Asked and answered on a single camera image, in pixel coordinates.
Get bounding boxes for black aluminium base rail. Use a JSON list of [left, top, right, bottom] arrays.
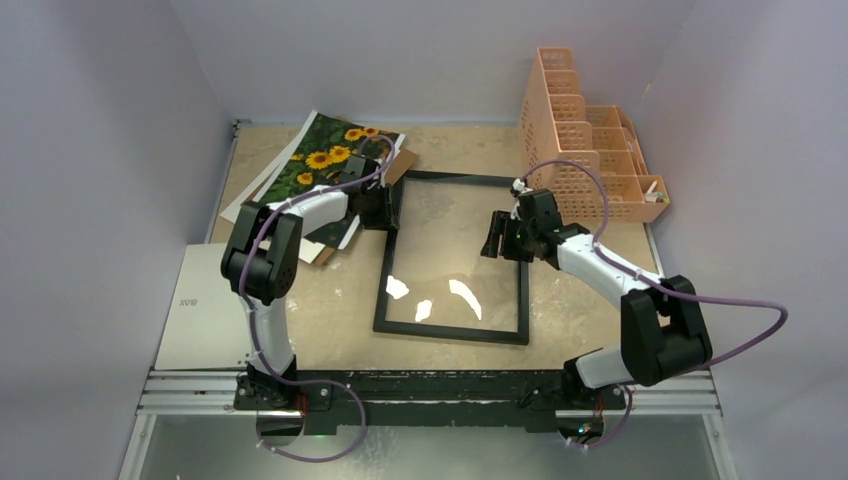
[[137, 370, 721, 435]]

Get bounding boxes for brown frame backing board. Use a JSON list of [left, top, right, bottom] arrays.
[[299, 134, 419, 266]]

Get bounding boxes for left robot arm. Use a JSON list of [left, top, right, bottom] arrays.
[[220, 155, 399, 409]]

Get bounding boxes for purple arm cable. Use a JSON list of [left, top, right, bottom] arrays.
[[236, 134, 367, 464], [513, 158, 790, 452]]

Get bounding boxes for orange plastic organizer basket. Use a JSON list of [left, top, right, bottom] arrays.
[[518, 47, 671, 224]]

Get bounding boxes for small items in organizer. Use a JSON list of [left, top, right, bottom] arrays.
[[643, 180, 669, 204]]

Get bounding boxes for black picture frame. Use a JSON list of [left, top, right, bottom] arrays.
[[372, 170, 530, 346]]

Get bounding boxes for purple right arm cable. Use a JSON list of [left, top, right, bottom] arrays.
[[513, 158, 790, 452]]

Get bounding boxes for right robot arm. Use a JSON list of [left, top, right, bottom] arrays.
[[481, 190, 713, 407]]

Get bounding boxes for white mat board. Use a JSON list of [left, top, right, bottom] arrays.
[[222, 111, 403, 222]]

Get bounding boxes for sunflower photo print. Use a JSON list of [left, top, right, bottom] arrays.
[[254, 111, 405, 263]]

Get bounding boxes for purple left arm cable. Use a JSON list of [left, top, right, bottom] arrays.
[[236, 134, 367, 464]]

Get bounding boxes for white sheet on table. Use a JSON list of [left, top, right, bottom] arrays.
[[154, 243, 250, 371]]

